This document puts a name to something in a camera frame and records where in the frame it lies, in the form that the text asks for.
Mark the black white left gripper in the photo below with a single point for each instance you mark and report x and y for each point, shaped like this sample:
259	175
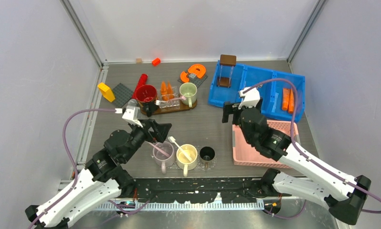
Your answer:
161	130

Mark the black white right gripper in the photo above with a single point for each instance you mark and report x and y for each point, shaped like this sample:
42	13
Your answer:
228	109

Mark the lilac translucent mug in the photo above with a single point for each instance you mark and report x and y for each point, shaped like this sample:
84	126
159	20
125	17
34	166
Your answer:
162	161

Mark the clear glass toothbrush holder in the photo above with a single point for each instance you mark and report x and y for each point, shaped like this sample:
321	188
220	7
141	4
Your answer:
175	89

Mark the cream yellow mug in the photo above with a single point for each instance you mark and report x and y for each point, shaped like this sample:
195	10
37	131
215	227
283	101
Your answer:
183	162

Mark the light green mug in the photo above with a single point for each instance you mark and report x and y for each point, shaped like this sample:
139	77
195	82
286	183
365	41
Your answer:
188	92

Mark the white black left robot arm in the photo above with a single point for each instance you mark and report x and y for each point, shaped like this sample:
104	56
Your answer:
103	177

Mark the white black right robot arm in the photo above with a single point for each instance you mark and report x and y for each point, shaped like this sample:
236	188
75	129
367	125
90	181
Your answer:
341	194

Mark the brown oval wooden tray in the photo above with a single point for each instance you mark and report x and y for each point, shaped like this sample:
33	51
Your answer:
187	107

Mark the blue plastic organizer bin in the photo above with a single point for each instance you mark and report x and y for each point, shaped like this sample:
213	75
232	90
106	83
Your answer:
246	76

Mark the clear holder with brown lid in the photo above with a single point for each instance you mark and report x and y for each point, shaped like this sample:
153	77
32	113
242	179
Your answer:
227	64

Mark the grey baseplate with orange track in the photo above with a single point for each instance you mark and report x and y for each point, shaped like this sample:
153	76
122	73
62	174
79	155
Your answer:
195	74

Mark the pink plastic basket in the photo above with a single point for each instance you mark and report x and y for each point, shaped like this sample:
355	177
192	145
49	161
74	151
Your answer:
245	155

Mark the dark grey studded baseplate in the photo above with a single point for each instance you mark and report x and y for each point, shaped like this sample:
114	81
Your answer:
122	95

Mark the red glitter toy microphone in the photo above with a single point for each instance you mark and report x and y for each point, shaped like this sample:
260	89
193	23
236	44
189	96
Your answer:
142	81

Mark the yellow toy block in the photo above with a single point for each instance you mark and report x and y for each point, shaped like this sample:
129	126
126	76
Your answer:
106	92

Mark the small red block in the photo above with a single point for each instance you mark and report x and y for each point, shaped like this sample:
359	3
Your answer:
156	62

